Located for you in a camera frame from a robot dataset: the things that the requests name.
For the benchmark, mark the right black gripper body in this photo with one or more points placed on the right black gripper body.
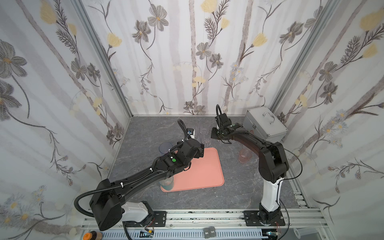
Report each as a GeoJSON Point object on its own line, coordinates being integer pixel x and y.
{"type": "Point", "coordinates": [216, 133]}

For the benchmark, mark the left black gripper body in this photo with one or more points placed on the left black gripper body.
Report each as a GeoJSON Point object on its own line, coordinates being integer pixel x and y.
{"type": "Point", "coordinates": [195, 147]}

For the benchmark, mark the clear faceted glass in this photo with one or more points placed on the clear faceted glass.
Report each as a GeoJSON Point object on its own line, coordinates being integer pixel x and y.
{"type": "Point", "coordinates": [206, 140]}

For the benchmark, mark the blue translucent cup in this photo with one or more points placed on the blue translucent cup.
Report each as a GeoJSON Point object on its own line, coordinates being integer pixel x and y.
{"type": "Point", "coordinates": [165, 147]}

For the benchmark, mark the pink rectangular tray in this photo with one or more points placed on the pink rectangular tray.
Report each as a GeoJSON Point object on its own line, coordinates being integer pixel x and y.
{"type": "Point", "coordinates": [205, 172]}

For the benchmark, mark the teal textured cup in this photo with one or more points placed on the teal textured cup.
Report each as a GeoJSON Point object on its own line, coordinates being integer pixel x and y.
{"type": "Point", "coordinates": [167, 184]}

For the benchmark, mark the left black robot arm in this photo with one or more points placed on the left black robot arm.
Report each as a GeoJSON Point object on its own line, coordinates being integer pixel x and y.
{"type": "Point", "coordinates": [106, 203]}

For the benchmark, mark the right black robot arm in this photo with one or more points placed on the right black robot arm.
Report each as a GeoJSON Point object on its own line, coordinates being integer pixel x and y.
{"type": "Point", "coordinates": [273, 166]}

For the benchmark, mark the pink translucent cup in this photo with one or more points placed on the pink translucent cup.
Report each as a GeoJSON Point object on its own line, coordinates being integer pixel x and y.
{"type": "Point", "coordinates": [244, 155]}

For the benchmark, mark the silver aluminium case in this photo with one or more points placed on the silver aluminium case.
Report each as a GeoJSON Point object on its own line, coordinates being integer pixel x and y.
{"type": "Point", "coordinates": [262, 125]}

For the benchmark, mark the orange capped bottle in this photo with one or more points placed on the orange capped bottle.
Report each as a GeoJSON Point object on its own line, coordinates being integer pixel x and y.
{"type": "Point", "coordinates": [93, 235]}

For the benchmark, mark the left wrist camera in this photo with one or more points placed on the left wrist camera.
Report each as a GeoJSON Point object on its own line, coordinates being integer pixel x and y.
{"type": "Point", "coordinates": [191, 133]}

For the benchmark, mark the white cable duct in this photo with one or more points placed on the white cable duct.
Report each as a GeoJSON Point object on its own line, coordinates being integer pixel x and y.
{"type": "Point", "coordinates": [221, 234]}

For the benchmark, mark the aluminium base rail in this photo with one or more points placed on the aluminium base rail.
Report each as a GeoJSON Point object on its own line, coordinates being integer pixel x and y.
{"type": "Point", "coordinates": [235, 219]}

